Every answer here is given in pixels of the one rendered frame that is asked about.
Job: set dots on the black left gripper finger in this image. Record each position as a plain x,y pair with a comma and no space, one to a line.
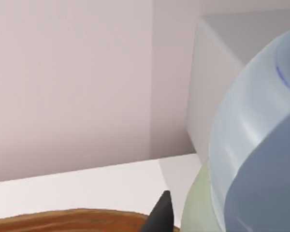
163,215

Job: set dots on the pale blue clear bottle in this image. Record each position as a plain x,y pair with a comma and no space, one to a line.
251,145

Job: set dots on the brown wooden basket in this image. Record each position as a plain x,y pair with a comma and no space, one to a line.
75,221

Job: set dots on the pale grey cabinet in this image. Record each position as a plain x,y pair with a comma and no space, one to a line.
215,72

